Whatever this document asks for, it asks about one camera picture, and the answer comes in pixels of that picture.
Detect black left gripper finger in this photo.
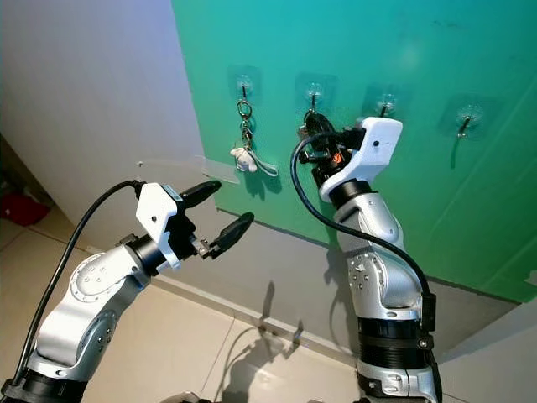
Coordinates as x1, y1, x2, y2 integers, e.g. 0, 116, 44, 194
208, 211, 256, 259
176, 179, 222, 211

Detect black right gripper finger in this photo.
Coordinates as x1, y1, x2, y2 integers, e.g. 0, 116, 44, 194
299, 111, 332, 145

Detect clear plastic strip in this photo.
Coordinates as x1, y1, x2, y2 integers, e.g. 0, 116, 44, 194
137, 157, 240, 186

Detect red object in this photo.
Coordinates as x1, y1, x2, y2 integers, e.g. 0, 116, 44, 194
3, 191, 52, 228

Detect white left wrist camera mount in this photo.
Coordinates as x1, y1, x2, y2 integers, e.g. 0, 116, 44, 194
135, 181, 187, 272

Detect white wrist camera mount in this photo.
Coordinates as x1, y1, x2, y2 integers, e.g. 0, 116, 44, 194
135, 181, 187, 272
318, 116, 404, 203

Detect clear adhesive wall hook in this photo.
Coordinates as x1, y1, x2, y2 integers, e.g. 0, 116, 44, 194
295, 71, 339, 112
440, 96, 498, 142
226, 63, 263, 102
362, 81, 413, 120

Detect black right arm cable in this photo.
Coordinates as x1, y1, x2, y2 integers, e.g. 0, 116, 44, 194
291, 128, 437, 332

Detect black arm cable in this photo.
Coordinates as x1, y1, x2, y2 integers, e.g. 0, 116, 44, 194
21, 179, 148, 391
291, 128, 437, 332

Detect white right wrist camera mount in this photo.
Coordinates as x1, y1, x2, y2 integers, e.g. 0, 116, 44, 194
318, 116, 404, 203

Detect keychain with white plush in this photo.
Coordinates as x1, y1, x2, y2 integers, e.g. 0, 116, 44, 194
228, 97, 279, 180

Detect green wall board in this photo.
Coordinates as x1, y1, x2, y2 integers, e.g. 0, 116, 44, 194
170, 0, 537, 305

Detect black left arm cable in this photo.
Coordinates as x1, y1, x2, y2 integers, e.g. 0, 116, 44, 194
21, 179, 148, 391

